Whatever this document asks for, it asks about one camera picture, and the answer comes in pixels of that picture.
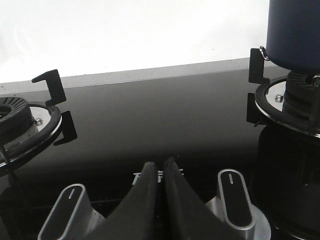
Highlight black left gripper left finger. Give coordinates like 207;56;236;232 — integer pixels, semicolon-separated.
84;162;158;240

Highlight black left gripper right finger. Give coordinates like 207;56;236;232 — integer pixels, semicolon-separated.
163;157;240;240

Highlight right black pot support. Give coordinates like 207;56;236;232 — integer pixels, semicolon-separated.
248;46;320;137

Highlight dark blue cooking pot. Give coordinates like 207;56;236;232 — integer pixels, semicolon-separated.
266;0;320;74

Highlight right silver stove knob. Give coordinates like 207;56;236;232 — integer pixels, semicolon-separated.
205;168;272;240

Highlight silver stove knob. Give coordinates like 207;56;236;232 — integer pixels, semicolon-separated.
205;168;272;240
37;183;105;240

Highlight left silver stove knob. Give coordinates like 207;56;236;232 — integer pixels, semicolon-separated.
37;183;105;240

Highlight black glass gas stove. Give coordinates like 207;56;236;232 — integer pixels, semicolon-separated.
0;69;320;240

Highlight left gas burner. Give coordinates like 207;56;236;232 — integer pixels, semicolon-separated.
0;97;34;145

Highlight gas burner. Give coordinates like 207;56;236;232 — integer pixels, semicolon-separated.
0;97;34;145
283;71;320;127

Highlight right gas burner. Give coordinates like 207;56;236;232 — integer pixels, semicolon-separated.
283;71;320;127

